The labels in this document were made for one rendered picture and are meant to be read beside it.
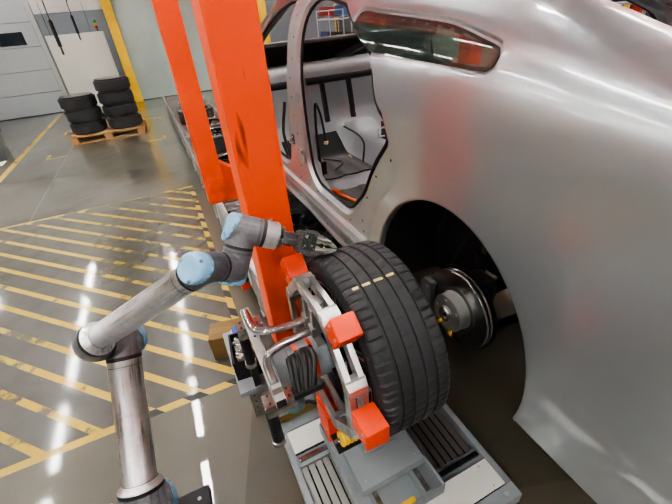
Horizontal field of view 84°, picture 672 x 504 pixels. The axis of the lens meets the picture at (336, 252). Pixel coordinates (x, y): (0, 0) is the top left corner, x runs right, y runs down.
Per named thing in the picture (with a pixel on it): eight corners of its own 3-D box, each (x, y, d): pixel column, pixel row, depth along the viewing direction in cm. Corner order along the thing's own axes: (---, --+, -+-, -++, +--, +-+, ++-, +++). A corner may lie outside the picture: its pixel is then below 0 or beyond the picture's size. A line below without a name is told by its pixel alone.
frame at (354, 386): (372, 459, 125) (367, 345, 96) (355, 468, 123) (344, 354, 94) (311, 351, 168) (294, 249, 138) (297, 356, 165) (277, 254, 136)
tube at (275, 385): (337, 368, 108) (334, 342, 103) (273, 396, 102) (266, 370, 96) (313, 330, 122) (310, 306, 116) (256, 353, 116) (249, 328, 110)
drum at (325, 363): (342, 376, 130) (339, 348, 123) (284, 402, 123) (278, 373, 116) (326, 349, 141) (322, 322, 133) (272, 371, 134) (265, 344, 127)
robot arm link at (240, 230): (219, 239, 119) (226, 208, 118) (258, 247, 124) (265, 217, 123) (221, 244, 110) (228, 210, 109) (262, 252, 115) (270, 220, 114)
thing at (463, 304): (469, 358, 150) (508, 325, 124) (454, 365, 147) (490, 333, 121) (426, 292, 165) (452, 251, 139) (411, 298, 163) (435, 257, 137)
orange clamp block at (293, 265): (310, 274, 133) (301, 251, 135) (289, 281, 131) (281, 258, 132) (306, 278, 140) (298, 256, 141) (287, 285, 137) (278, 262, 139)
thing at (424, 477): (444, 493, 160) (445, 482, 155) (370, 539, 148) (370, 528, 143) (382, 403, 199) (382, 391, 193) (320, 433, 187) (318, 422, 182)
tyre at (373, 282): (352, 321, 184) (436, 444, 137) (307, 338, 176) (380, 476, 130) (352, 206, 143) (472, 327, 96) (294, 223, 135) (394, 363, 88)
